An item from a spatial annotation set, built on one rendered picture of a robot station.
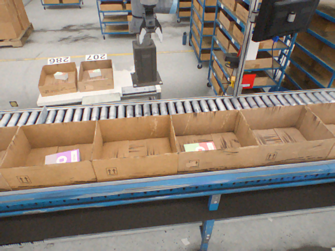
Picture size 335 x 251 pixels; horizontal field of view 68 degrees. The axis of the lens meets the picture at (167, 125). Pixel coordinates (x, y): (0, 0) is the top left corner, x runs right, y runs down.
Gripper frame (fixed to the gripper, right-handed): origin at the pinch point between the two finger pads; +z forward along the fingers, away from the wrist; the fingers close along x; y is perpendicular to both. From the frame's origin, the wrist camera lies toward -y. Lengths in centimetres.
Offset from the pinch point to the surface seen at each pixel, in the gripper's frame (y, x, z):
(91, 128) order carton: -29, 37, 33
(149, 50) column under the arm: 56, -4, 32
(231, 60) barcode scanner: 28, -62, 31
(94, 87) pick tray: 49, 44, 58
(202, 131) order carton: -32, -25, 42
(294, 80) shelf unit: 101, -183, 106
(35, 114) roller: 23, 87, 61
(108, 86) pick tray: 49, 33, 59
